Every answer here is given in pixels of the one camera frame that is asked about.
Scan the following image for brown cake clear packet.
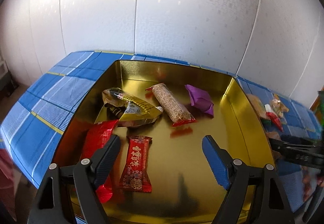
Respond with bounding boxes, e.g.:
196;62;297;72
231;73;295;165
266;131;282;161

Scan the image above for white red snack packet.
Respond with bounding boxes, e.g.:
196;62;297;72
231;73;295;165
265;104;283;132

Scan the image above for orange clear snack bag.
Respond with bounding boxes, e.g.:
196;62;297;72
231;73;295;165
270;93;289;118

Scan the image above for green brown snack packet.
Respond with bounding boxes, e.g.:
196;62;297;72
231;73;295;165
247;93;268;119

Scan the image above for large red snack packet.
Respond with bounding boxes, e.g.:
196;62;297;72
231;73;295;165
81;120;118;203

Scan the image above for small red snack bar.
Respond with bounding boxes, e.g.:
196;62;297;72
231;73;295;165
119;136;152;193

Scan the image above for purple snack packet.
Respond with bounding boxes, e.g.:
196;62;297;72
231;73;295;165
185;84;214;117

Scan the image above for clear grain bar red ends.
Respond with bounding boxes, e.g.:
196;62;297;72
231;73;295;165
146;83;196;127

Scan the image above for yellow black snack packet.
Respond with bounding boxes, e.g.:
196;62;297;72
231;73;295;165
102;88;164;127

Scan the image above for wooden door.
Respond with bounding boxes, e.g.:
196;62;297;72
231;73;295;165
310;89;324;127

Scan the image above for blue plaid tablecloth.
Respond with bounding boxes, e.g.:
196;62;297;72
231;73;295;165
0;50;324;214

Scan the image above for gold black gift box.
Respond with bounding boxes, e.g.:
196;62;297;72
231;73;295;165
53;60;274;223

